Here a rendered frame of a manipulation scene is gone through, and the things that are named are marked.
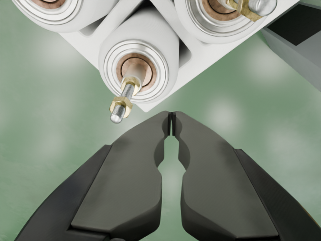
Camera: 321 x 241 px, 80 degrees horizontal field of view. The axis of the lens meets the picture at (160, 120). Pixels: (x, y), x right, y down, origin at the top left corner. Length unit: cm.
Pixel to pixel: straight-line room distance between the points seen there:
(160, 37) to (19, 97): 56
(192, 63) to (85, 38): 16
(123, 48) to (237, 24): 11
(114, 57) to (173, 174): 59
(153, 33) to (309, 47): 21
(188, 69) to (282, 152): 51
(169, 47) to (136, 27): 4
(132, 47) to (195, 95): 34
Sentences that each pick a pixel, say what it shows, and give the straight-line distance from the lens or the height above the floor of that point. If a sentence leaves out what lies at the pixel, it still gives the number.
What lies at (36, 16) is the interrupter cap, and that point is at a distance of 25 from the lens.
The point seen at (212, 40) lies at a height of 25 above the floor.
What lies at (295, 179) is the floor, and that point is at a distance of 86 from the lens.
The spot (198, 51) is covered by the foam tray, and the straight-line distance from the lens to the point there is 29.
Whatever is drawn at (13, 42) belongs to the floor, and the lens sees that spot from 62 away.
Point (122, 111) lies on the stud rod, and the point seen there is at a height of 33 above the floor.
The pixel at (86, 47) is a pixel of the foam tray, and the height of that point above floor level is 18.
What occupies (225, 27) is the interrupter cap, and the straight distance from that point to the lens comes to 21.
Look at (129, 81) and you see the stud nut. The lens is 19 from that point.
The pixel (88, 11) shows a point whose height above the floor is 25.
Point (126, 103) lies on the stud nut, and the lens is 16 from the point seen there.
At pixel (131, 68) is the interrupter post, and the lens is 22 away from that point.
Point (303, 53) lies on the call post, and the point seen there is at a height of 19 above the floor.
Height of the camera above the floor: 46
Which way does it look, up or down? 52 degrees down
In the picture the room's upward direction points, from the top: 172 degrees counter-clockwise
